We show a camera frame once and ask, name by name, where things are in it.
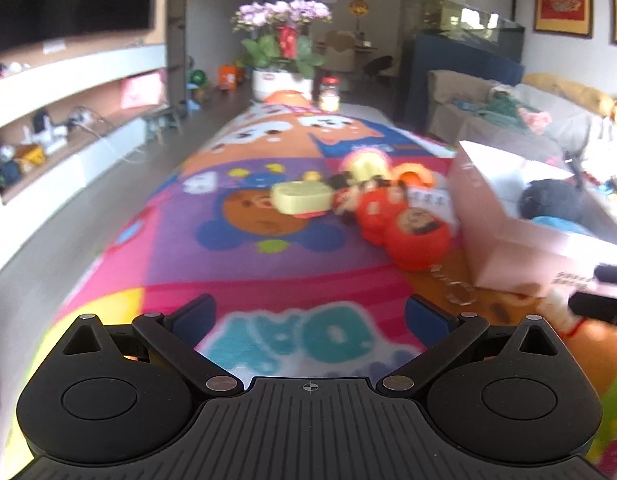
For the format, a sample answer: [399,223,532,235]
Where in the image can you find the dark blue cabinet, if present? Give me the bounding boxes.
[398,32,527,127]

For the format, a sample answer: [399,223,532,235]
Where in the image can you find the beige dining chair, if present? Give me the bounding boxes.
[320,32,359,72]

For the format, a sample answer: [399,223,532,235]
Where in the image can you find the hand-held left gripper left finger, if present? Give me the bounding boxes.
[62,294,243,396]

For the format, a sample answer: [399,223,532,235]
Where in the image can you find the white paper card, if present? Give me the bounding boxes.
[408,187,457,224]

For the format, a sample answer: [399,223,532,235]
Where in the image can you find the gold yellow figurine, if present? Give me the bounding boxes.
[340,152,390,187]

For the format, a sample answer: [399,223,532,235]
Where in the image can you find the pink cardboard box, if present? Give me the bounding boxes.
[445,140,610,299]

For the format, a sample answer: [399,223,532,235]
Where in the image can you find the potted purple orchid plant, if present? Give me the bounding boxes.
[231,1,335,102]

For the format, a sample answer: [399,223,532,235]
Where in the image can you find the metal keyring chain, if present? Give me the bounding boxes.
[430,264,480,307]

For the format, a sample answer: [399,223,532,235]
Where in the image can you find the red figurine doll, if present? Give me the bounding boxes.
[355,185,412,247]

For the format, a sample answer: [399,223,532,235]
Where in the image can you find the white wall shelf unit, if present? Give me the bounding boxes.
[0,42,172,207]

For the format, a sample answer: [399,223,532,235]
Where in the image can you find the orange bowl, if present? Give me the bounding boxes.
[264,89,310,107]

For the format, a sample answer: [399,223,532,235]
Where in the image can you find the orange floor box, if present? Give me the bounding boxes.
[217,64,240,92]

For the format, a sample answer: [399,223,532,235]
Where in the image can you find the grey sofa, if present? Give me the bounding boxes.
[427,70,617,202]

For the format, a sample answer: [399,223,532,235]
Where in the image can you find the blue object in box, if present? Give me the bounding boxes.
[530,216,595,236]

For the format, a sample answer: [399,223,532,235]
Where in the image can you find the pink box on shelf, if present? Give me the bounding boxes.
[120,72,167,110]

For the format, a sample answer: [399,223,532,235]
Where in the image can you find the white soft toy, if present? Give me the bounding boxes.
[542,287,590,337]

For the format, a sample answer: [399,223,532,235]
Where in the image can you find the yellow cushion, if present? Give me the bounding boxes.
[522,72,617,117]

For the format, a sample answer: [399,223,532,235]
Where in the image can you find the yellow toy box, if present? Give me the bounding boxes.
[271,180,335,217]

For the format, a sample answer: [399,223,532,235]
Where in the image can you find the glass fish tank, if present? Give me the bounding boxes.
[417,0,525,59]

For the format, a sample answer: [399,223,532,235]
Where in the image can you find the small orange doll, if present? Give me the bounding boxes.
[393,165,442,192]

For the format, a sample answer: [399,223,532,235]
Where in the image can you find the glass jar with red lid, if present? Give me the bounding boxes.
[317,77,342,112]

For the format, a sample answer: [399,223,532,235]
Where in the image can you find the small wooden stool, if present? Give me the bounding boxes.
[142,107,184,144]

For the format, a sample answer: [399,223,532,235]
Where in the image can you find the colourful printed desktop mat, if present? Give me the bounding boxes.
[3,101,617,480]

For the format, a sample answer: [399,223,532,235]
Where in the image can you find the dark fuzzy ball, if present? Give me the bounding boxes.
[518,179,585,222]

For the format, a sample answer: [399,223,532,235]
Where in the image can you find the green cloth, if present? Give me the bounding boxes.
[480,92,532,121]

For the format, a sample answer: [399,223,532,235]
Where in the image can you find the red roly-poly doll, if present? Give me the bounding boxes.
[387,207,452,267]

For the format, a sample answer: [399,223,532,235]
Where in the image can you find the black chair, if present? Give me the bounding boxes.
[363,55,394,81]

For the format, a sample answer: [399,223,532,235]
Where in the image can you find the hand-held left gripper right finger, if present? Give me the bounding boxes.
[381,294,564,396]

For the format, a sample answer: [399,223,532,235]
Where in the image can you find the black television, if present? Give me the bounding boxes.
[0,0,157,55]

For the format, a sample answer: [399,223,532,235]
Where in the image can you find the pink cloth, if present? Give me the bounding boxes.
[517,107,554,134]

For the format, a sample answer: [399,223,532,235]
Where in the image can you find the small black-haired figurine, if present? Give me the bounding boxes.
[332,174,365,224]

